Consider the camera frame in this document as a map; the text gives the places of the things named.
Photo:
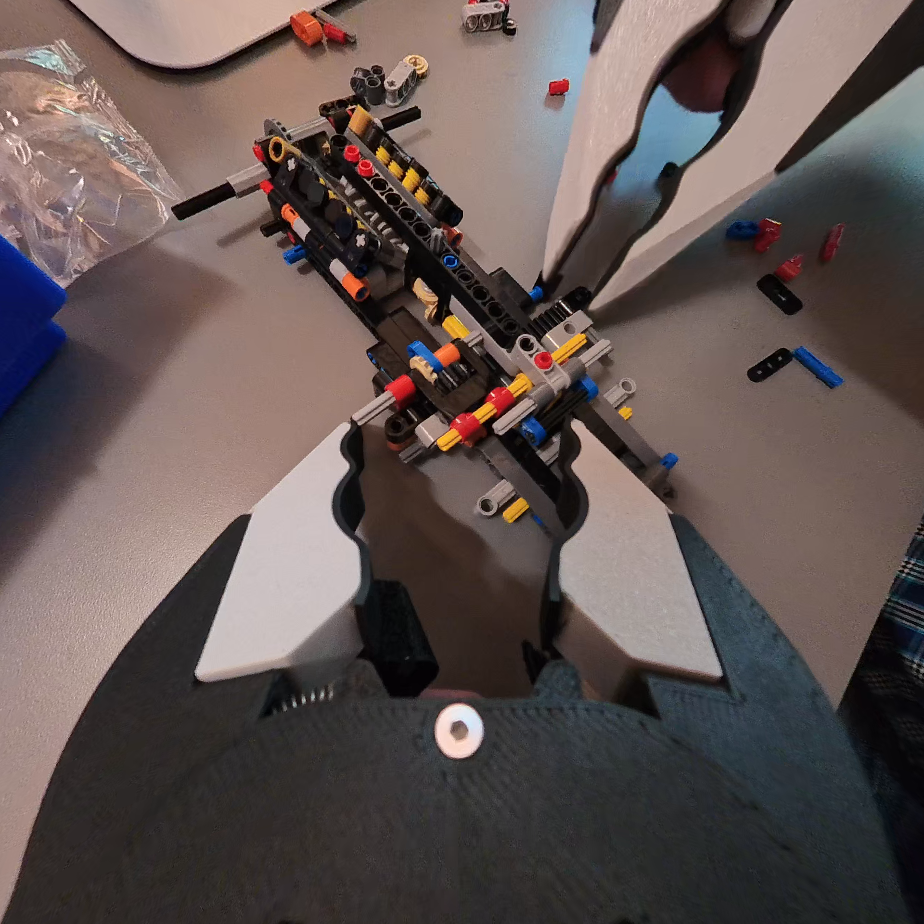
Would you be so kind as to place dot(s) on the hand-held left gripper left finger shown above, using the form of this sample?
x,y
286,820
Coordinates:
x,y
289,577

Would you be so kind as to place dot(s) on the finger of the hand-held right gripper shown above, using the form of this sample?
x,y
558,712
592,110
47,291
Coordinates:
x,y
794,86
613,86

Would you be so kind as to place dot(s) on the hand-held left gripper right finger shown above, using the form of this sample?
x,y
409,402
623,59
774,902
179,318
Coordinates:
x,y
635,577

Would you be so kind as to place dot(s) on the lego car chassis assembly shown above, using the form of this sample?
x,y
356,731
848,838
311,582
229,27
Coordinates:
x,y
433,252

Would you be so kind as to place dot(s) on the small red lego bush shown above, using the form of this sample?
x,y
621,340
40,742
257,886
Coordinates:
x,y
559,86

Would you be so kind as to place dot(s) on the small blue lego connector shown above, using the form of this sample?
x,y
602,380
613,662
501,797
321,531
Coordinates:
x,y
740,230

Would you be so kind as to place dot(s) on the long red lego piece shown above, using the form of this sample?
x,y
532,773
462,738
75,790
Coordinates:
x,y
831,242

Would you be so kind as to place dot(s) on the tan lego gear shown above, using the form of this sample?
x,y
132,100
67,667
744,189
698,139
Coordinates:
x,y
417,66

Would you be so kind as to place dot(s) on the dark grey lego connector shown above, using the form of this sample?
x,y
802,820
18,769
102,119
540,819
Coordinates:
x,y
369,83

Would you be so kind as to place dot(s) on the short black lego beam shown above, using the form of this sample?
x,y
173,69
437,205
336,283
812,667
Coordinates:
x,y
339,105

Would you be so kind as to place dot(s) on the blue lego axle pin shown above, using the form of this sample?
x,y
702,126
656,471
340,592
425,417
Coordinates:
x,y
818,367

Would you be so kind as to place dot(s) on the small red lego pin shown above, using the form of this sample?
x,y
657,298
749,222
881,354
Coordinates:
x,y
336,32

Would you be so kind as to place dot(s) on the orange lego connector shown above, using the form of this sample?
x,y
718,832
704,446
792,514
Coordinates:
x,y
307,29

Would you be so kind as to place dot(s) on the person's right hand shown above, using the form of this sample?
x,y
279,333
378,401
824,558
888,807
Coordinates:
x,y
704,76

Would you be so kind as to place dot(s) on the blue plastic storage bin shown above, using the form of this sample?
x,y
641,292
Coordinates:
x,y
25,325

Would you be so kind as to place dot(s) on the white book stand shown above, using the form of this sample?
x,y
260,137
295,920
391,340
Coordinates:
x,y
202,29

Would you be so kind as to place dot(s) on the clear plastic bag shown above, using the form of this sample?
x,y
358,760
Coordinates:
x,y
72,166

